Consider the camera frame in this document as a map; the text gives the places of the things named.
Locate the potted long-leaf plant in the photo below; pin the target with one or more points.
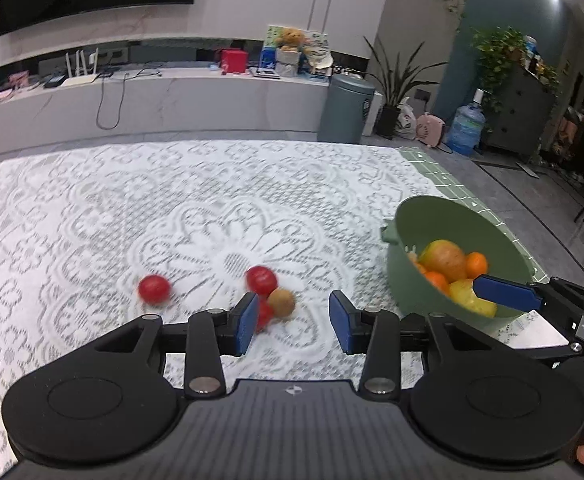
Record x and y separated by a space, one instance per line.
395 81

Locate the white wifi router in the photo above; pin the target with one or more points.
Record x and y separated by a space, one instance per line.
81 68

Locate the brown kiwi fruit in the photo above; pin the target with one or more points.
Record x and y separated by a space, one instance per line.
282 302

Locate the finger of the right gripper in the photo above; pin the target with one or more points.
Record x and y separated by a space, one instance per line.
556 296

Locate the grey pedal trash bin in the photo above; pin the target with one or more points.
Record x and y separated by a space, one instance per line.
346 110

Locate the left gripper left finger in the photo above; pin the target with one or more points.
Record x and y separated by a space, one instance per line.
201 341

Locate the orange fruit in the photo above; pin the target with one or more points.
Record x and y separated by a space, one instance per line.
476 265
438 280

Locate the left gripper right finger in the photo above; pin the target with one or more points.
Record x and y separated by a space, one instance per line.
381 336

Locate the leafy green pothos plant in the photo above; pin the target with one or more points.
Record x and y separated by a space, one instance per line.
499 51

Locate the red tomato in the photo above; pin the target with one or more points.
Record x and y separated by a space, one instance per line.
261 280
154 289
265 314

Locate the dark drawer cabinet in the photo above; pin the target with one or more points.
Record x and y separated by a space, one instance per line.
525 109

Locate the yellow red apple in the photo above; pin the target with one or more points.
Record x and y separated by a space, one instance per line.
445 257

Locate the white lace tablecloth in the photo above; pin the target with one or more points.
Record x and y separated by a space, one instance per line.
79 229

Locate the green plastic bowl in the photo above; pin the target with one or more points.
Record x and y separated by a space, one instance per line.
420 220

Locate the teddy bear plush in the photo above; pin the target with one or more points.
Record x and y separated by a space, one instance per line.
288 53

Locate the grey marble TV cabinet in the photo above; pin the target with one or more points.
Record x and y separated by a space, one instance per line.
159 100

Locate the red box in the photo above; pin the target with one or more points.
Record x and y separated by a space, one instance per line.
233 61

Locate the blue water jug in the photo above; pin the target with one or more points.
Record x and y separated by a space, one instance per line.
467 126

